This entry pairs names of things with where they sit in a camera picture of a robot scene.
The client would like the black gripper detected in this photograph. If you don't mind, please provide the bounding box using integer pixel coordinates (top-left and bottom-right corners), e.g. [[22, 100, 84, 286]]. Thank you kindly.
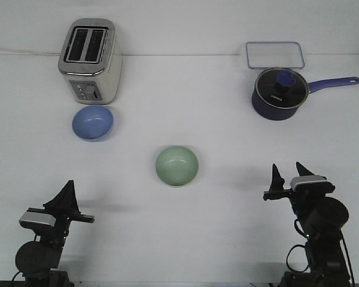
[[263, 161, 327, 218], [27, 180, 95, 248]]

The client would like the blue bowl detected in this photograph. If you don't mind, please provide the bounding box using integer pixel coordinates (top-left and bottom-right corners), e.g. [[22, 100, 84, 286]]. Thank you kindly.
[[72, 105, 114, 142]]

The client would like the green bowl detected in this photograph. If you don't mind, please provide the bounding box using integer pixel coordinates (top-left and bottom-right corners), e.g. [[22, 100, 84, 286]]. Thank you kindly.
[[155, 145, 199, 187]]

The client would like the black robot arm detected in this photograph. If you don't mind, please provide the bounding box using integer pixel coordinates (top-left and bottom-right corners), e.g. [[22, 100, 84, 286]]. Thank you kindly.
[[15, 180, 95, 286], [263, 163, 355, 286]]

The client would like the dark blue saucepan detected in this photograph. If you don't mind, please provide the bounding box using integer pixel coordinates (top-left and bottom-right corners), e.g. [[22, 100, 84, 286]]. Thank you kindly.
[[252, 76, 359, 121]]

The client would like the glass pot lid blue knob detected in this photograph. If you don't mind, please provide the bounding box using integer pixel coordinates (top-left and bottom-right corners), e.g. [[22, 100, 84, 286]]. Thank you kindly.
[[254, 68, 309, 109]]

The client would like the clear blue-rimmed container lid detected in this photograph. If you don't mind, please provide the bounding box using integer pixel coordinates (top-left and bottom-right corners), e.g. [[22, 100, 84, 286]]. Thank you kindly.
[[245, 41, 305, 69]]

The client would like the silver two-slot toaster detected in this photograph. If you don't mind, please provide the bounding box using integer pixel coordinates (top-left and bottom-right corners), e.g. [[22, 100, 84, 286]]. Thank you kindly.
[[57, 18, 123, 105]]

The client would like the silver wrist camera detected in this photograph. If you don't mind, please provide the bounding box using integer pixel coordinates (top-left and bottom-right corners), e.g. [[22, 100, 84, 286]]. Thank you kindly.
[[290, 175, 335, 193], [19, 211, 56, 229]]

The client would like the white toaster power cable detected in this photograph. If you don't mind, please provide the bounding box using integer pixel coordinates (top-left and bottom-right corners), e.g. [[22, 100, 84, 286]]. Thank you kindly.
[[0, 45, 62, 56]]

